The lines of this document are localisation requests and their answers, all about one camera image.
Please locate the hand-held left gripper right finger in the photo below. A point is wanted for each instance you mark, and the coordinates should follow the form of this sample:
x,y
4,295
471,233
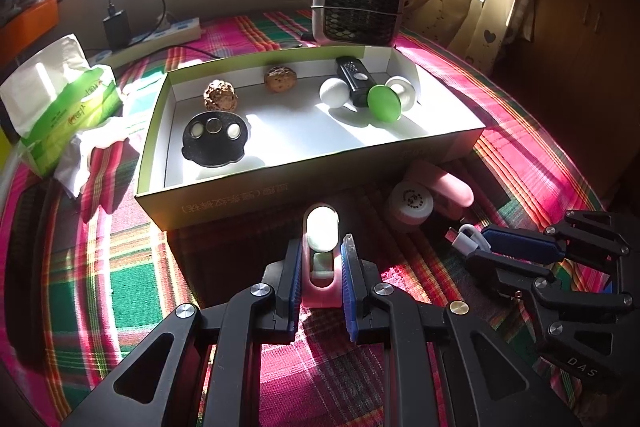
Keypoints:
x,y
350,292

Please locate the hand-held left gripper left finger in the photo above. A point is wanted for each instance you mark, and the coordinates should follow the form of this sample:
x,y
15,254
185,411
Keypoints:
x,y
295,292

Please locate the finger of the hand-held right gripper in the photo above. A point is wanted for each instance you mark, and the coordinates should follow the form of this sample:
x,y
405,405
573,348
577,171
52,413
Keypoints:
x,y
520,241
505,274

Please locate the small white clip object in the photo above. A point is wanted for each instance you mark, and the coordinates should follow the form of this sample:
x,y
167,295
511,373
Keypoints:
x,y
467,239

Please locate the pink device with white light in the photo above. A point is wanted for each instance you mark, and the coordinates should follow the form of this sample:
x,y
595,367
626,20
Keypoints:
x,y
320,227

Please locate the white cardboard box green rim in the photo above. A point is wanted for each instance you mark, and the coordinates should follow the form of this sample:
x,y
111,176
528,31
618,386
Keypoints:
x,y
300,147

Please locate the black round disc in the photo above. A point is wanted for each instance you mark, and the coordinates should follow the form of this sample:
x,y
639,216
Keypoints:
x,y
200,152

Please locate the green and white toy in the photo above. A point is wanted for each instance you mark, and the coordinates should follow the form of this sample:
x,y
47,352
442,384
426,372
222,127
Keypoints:
x,y
385,103

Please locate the brown walnut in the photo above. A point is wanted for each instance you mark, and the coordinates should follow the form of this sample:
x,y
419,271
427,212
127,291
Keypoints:
x,y
220,96
280,80

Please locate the pink stapler-shaped object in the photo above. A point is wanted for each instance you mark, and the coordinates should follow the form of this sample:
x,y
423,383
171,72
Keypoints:
x,y
450,189

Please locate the plaid tablecloth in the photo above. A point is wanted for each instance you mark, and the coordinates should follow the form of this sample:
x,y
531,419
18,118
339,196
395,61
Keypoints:
x,y
150,287

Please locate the black rectangular device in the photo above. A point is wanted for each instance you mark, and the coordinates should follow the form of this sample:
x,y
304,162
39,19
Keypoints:
x,y
352,77

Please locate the crumpled white tissue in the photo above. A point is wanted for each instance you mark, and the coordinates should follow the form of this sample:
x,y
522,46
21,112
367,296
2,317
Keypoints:
x,y
75,162

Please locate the white power strip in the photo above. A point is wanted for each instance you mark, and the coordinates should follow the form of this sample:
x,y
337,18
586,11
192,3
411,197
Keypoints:
x,y
180,29

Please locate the small grey space heater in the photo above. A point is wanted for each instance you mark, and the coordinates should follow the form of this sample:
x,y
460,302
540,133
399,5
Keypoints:
x,y
357,2

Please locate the green tissue pack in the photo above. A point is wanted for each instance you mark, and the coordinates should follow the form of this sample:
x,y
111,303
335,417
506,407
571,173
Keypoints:
x,y
65,112

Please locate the black charger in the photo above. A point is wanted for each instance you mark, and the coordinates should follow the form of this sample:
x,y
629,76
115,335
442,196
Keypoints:
x,y
117,29

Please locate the orange box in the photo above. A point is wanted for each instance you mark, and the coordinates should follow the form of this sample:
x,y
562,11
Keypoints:
x,y
35,19

